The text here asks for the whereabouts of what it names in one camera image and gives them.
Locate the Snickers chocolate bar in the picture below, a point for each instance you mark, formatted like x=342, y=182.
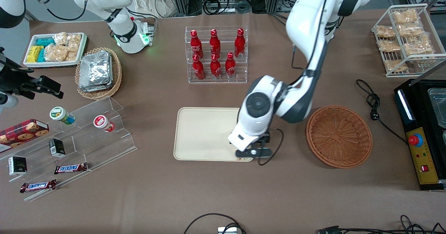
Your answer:
x=71, y=168
x=38, y=186

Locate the small black carton box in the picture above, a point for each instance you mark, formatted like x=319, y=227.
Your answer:
x=56, y=148
x=17, y=166

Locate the brown wicker basket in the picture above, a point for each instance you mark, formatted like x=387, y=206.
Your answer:
x=339, y=136

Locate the clear rice cracker pack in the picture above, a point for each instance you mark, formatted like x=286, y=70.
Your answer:
x=388, y=46
x=60, y=38
x=74, y=42
x=405, y=16
x=410, y=29
x=395, y=66
x=385, y=31
x=55, y=53
x=418, y=45
x=71, y=56

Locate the black machine with yellow panel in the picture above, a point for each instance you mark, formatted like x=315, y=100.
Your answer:
x=404, y=105

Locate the cream plastic tray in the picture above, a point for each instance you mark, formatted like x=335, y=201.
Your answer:
x=204, y=133

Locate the red rocker switch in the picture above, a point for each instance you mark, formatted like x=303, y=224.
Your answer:
x=424, y=168

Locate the clear acrylic stepped shelf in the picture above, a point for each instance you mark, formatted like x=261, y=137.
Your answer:
x=87, y=146

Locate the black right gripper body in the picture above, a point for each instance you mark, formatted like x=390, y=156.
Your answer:
x=18, y=84

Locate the red lid yogurt cup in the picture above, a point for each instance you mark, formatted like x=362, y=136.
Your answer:
x=101, y=121

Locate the red emergency stop button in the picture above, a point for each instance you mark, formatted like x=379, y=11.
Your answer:
x=415, y=140

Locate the beige cloth bag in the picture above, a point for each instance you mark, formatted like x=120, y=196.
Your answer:
x=150, y=0

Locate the red tartan cookie box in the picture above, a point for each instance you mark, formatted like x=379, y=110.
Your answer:
x=21, y=133

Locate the clear acrylic bottle rack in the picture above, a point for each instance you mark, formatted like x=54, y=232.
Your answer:
x=240, y=72

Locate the light wicker basket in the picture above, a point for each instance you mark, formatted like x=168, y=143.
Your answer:
x=116, y=73

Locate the foil wrapped sandwich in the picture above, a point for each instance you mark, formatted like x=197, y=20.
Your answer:
x=95, y=68
x=94, y=89

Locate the yellow snack packet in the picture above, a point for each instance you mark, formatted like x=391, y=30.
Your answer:
x=34, y=52

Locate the white plastic snack bin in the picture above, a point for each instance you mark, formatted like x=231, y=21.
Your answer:
x=52, y=64

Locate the teal snack packet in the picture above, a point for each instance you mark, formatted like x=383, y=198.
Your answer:
x=41, y=55
x=45, y=42

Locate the white power adapter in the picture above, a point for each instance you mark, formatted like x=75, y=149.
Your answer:
x=227, y=230

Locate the green lid sunflower cup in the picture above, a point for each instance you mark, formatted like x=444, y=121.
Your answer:
x=59, y=114

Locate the red cola bottle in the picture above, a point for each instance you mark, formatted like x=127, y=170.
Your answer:
x=196, y=44
x=215, y=43
x=230, y=66
x=198, y=70
x=239, y=44
x=215, y=68

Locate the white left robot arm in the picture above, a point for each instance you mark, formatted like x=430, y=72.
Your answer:
x=306, y=24

